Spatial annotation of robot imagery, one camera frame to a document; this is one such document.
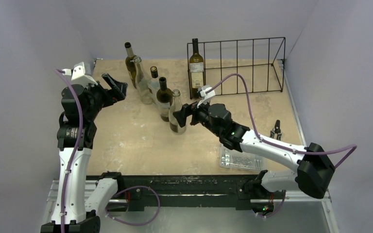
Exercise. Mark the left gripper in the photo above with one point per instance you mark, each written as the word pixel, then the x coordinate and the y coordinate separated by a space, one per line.
pixel 111 95

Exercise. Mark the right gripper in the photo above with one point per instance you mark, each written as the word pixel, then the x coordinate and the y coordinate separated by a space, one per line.
pixel 192 112

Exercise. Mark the clear slender glass bottle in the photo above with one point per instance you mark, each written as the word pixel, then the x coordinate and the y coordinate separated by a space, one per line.
pixel 175 106

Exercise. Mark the dark green bottle white label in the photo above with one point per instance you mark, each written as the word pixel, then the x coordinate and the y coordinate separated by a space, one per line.
pixel 164 99

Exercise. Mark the clear bottle black cap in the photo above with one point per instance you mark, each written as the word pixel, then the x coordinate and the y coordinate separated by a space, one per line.
pixel 153 83

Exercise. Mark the dark green wine bottle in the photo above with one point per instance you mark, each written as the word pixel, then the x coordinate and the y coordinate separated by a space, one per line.
pixel 196 70

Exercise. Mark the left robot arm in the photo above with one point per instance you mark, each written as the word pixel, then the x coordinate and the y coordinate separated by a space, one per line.
pixel 73 212

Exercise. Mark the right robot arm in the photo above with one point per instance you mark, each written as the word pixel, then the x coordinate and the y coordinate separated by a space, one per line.
pixel 308 168

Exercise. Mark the green bottle silver foil neck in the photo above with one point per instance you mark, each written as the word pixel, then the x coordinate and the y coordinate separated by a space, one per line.
pixel 130 63

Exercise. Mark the tall clear glass bottle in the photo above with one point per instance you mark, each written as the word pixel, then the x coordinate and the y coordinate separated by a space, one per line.
pixel 142 80

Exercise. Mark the clear plastic screw box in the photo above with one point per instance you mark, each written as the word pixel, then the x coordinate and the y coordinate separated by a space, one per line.
pixel 241 160

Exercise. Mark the black pliers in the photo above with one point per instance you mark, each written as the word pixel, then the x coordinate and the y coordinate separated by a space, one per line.
pixel 276 131

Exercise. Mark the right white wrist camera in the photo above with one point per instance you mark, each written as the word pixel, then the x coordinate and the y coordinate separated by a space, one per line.
pixel 207 93

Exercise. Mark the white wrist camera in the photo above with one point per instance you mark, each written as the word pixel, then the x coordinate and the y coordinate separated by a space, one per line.
pixel 81 74
pixel 207 93

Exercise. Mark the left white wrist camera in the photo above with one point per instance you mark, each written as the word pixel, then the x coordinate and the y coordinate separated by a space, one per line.
pixel 81 74

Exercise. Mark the black aluminium mounting rail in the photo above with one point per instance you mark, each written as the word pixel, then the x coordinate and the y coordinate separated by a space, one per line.
pixel 242 192

